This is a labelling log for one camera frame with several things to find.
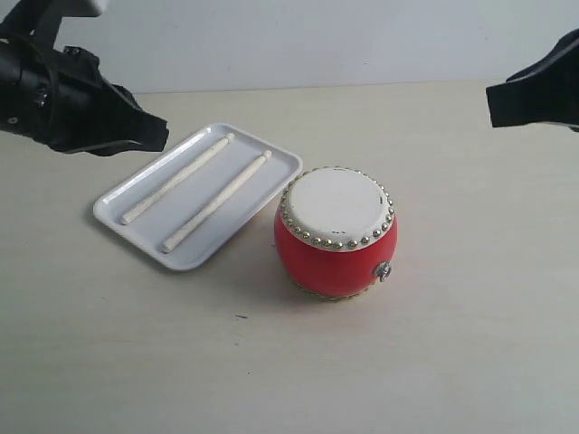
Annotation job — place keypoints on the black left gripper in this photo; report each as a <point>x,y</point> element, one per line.
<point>51,98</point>

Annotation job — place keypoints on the white rectangular plastic tray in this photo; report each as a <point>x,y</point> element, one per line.
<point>148,232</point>

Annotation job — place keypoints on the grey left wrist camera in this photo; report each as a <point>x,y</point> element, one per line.
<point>39,21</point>

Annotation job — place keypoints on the small red drum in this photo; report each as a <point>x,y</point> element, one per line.
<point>336,231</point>

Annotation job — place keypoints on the white drumstick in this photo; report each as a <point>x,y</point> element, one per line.
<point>132,214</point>
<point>224,195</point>

